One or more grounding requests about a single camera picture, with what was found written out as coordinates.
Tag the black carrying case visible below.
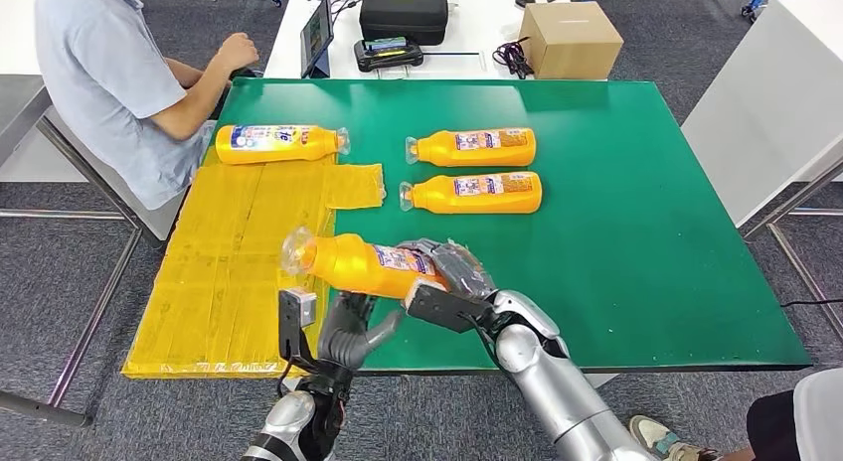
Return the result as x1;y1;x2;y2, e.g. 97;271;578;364
358;0;450;47

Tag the brown cardboard box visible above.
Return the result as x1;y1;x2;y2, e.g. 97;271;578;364
518;1;625;81

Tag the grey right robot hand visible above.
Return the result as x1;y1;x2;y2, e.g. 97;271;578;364
395;237;498;301

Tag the white work table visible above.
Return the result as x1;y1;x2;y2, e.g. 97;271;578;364
262;0;592;81

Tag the yellow taped cardboard mat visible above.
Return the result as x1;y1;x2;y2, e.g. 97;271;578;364
121;153;388;381

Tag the black handheld controller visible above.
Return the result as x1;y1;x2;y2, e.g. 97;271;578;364
353;37;424;73

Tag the white side table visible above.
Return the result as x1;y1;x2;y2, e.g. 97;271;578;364
0;0;184;242
680;0;843;229

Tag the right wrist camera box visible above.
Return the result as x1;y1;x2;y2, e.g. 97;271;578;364
403;276;496;336

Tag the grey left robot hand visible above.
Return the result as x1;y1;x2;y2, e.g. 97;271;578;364
317;293;405;374

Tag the steel table frame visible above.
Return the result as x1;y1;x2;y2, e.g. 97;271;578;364
0;115;147;427
741;158;843;338

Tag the person in black shorts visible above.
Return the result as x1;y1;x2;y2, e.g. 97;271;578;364
628;369;843;461

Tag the orange detergent bottle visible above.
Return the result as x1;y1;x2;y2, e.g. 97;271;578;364
404;127;538;168
214;123;352;166
280;226;455;301
398;171;544;215

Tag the black coiled cable bundle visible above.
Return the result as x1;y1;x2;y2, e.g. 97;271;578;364
491;38;536;80

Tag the person's white shoe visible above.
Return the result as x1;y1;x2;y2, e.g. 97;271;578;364
628;414;721;461

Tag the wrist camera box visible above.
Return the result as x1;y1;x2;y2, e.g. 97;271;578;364
403;276;496;336
277;287;319;372

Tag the person's hand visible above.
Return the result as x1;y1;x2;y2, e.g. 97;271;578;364
217;32;260;73

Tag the black tablet on stand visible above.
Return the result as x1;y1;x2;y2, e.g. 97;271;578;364
300;0;335;79

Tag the seated person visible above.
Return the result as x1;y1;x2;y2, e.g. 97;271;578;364
34;0;260;212

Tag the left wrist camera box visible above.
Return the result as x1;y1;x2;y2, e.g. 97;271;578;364
277;287;319;372

